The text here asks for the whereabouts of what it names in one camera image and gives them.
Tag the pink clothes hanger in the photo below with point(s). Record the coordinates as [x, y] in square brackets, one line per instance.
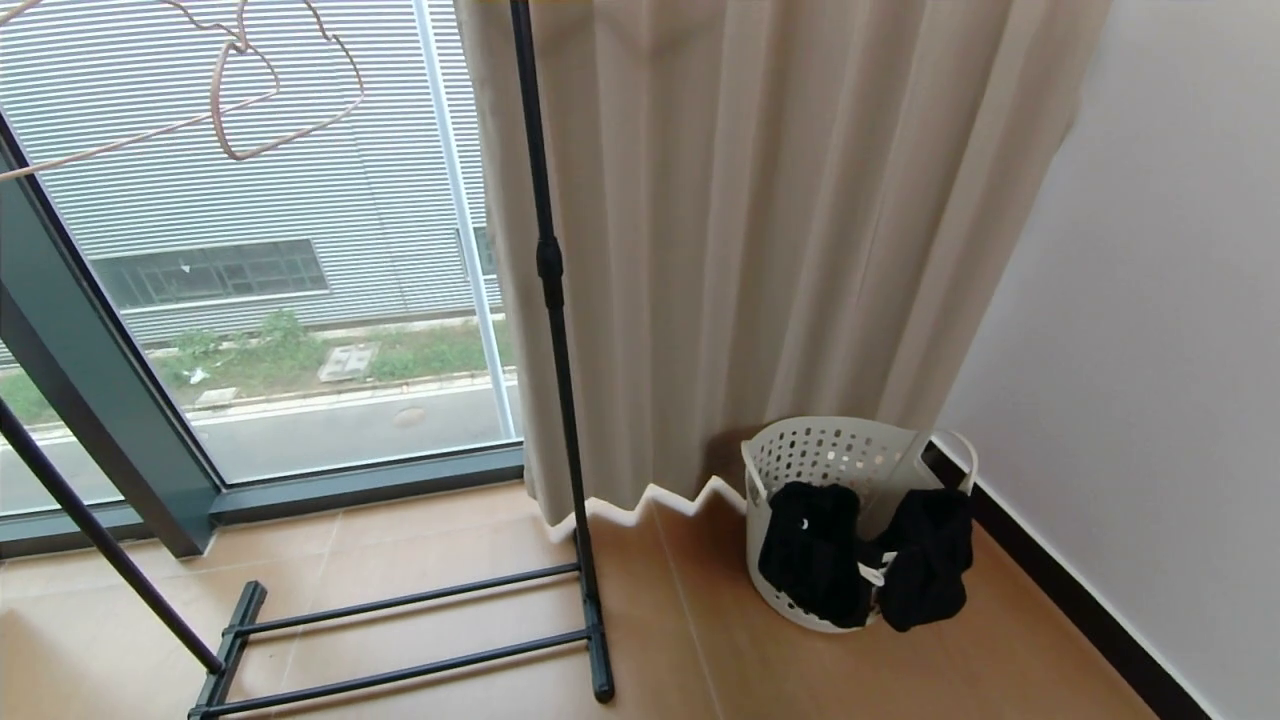
[150, 132]
[300, 128]

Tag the black clothes rack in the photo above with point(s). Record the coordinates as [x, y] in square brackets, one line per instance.
[552, 270]

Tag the white laundry basket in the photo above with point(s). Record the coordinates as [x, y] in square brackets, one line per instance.
[830, 450]

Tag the beige curtain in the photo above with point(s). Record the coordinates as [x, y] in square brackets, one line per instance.
[750, 250]

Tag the window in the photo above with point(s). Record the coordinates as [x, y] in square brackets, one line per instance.
[300, 300]

